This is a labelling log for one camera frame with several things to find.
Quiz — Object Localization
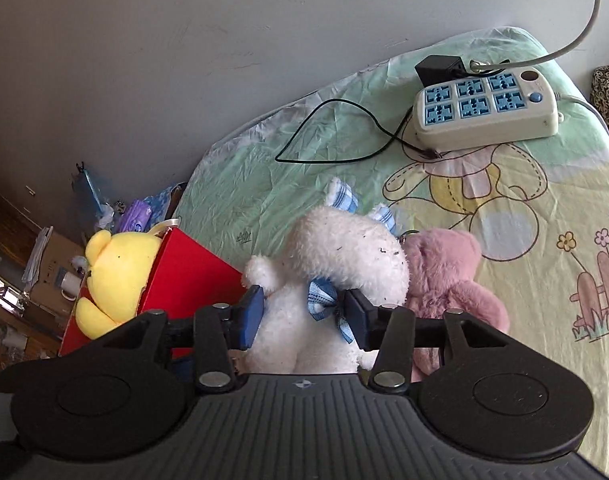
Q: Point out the pink bear plush toy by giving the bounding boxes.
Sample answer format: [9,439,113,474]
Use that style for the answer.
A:
[401,226,511,380]

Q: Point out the white bunny plush plaid ears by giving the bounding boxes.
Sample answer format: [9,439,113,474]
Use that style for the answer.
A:
[242,178,409,374]

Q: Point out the yellow tiger plush toy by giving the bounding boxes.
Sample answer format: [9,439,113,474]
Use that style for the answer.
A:
[74,230,162,339]

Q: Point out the red cardboard box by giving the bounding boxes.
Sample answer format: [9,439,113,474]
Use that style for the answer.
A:
[59,220,245,356]

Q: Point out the purple tissue pack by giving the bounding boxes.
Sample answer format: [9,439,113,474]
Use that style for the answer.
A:
[117,200,152,233]

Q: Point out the blue checkered towel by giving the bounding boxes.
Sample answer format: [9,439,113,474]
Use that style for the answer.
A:
[143,182,187,230]

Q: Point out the white mug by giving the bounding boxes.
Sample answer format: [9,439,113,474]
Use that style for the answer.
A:
[57,272,82,301]

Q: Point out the cartoon print bed sheet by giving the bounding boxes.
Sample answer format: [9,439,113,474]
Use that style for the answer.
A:
[176,50,609,474]

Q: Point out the blue hanging pouch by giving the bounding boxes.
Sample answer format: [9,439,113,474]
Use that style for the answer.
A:
[71,162,107,218]

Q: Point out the white blue power strip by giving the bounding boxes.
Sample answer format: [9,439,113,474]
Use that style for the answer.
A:
[407,67,563,153]

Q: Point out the black power adapter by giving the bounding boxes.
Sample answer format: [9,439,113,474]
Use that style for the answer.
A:
[415,54,468,88]

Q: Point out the thin black cable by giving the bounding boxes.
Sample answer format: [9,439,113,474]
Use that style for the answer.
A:
[274,96,442,165]

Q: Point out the grey thick cable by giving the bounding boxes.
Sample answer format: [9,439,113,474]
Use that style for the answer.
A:
[468,0,604,74]

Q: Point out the white power strip cord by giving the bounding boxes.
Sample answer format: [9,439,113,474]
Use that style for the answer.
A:
[556,91,609,134]

